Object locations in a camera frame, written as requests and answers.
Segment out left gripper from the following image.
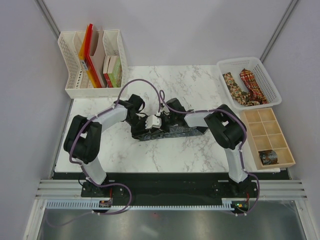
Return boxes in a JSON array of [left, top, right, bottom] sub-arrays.
[[125, 115, 152, 142]]

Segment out orange red folder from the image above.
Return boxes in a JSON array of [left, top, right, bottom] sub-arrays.
[[78, 23, 102, 88]]

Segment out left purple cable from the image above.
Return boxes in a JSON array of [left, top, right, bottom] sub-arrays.
[[69, 78, 162, 187]]

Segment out purple cable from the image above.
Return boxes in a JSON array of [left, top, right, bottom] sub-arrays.
[[69, 78, 162, 187], [158, 89, 261, 198]]

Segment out white cable duct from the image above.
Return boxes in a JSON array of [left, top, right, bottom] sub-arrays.
[[45, 199, 236, 211]]

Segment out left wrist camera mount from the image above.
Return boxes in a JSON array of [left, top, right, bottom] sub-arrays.
[[145, 115, 162, 129]]

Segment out white file organizer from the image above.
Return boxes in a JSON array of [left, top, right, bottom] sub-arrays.
[[58, 29, 129, 99]]

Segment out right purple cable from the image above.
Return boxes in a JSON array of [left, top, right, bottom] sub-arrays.
[[158, 89, 261, 198]]

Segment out wooden compartment box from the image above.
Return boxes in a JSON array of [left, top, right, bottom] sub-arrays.
[[240, 108, 296, 171]]

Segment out white plastic basket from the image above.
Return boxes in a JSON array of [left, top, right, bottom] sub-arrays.
[[216, 56, 282, 112]]

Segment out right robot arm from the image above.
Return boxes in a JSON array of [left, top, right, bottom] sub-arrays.
[[163, 102, 252, 197]]

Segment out blue grey floral tie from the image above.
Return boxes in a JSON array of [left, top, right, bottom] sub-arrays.
[[136, 125, 208, 142]]

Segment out red book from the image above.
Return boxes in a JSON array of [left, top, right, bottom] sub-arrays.
[[102, 55, 114, 88]]

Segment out red patterned tie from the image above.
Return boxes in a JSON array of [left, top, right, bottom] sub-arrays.
[[239, 68, 269, 105]]

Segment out rolled dark tie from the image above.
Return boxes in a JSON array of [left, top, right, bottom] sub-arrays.
[[258, 149, 278, 166]]

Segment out gold patterned tie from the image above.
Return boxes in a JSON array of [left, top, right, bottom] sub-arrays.
[[222, 72, 260, 107]]

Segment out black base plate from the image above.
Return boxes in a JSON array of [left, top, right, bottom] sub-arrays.
[[81, 173, 258, 206]]

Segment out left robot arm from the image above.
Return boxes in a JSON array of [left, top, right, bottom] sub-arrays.
[[63, 94, 145, 197]]

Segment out aluminium rail frame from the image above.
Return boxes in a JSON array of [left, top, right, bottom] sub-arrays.
[[23, 170, 307, 240]]

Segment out green book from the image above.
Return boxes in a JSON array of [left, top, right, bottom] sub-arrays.
[[109, 56, 123, 88]]

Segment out beige cardboard folder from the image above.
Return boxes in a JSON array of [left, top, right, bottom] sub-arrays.
[[89, 28, 107, 88]]

